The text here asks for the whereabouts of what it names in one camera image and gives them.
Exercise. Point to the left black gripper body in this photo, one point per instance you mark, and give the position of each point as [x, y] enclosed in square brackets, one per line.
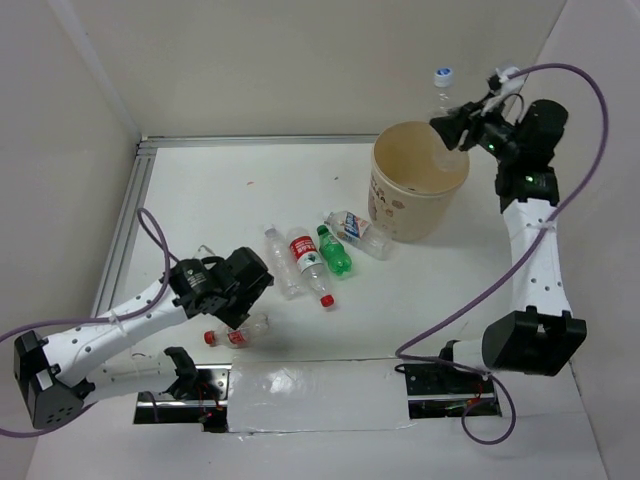
[241, 300]

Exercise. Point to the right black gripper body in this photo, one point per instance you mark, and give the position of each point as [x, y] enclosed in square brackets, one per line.
[498, 136]

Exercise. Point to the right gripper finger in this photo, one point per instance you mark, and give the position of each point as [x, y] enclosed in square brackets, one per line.
[456, 118]
[456, 139]

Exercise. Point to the red cola bottle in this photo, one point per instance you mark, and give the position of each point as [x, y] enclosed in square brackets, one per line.
[252, 329]

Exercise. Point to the blue white label bottle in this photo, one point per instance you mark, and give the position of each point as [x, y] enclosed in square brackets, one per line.
[358, 233]

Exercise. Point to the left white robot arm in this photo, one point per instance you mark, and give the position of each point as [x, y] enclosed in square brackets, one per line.
[63, 374]

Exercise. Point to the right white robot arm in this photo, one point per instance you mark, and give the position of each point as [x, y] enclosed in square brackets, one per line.
[540, 333]

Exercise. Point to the beige paper bucket bin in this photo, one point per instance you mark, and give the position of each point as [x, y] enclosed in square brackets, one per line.
[413, 180]

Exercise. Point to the clear bottle white cap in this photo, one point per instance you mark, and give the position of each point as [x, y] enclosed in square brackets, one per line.
[285, 270]

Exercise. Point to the red label water bottle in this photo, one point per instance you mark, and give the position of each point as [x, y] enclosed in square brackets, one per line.
[310, 265]

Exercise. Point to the green plastic bottle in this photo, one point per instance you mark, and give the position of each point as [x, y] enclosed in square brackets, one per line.
[337, 259]

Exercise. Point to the white taped cover sheet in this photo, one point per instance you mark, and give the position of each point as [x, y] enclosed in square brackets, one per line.
[322, 396]

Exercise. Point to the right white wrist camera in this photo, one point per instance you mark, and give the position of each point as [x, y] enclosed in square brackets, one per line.
[502, 83]

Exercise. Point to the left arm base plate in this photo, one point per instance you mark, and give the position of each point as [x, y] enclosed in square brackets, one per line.
[206, 405]

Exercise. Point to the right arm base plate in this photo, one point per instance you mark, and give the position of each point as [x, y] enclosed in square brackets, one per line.
[438, 391]

